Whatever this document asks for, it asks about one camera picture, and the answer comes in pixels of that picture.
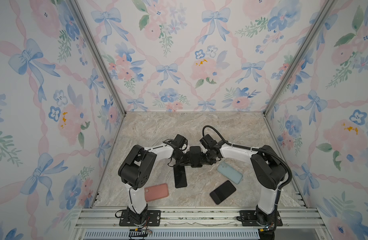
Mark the black phone case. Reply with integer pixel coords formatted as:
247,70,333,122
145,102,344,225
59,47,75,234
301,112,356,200
189,146,203,168

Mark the light blue phone case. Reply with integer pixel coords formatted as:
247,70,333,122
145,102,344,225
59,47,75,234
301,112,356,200
217,162,243,185

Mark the black phone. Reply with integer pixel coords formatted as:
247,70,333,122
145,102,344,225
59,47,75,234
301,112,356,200
174,166,188,189
210,181,237,205

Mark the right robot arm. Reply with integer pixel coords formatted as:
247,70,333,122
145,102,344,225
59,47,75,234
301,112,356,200
201,143,292,231

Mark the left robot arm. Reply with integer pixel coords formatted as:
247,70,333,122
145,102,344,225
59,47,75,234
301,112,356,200
118,144,191,225

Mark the pink phone case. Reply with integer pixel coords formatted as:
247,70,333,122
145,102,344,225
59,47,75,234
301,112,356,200
145,183,169,202

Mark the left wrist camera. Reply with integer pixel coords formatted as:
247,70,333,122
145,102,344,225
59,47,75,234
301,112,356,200
172,134,188,151

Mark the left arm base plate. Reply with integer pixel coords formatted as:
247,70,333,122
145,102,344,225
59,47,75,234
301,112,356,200
115,209,161,227

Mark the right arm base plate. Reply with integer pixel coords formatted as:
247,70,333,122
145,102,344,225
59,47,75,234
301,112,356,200
236,210,283,228

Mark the aluminium rail frame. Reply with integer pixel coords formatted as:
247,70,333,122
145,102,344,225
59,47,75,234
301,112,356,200
70,200,332,240

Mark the left aluminium corner post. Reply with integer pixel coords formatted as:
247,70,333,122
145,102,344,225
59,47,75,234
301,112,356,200
66,0,126,117

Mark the aluminium corner post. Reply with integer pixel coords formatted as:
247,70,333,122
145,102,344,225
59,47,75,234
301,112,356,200
66,0,126,117
263,0,337,117

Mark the right aluminium corner post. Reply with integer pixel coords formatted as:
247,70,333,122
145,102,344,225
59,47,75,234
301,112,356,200
263,0,337,117

